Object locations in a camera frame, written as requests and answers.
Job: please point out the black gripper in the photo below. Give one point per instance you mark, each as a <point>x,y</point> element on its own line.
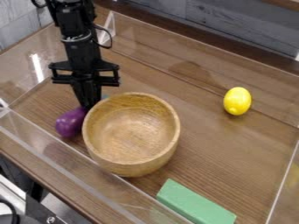
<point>84,66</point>

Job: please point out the purple toy eggplant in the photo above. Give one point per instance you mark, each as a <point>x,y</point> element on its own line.
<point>68,123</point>

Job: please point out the brown wooden bowl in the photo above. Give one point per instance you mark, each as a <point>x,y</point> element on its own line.
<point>131,132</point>

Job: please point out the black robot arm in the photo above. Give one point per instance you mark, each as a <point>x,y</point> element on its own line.
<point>73,16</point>

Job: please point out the yellow toy lemon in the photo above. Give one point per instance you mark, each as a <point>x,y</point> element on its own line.
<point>236,101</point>

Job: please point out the green foam block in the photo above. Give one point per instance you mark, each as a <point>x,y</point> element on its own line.
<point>193,207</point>

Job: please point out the clear acrylic corner bracket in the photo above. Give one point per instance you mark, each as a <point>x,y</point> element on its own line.
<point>107,29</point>

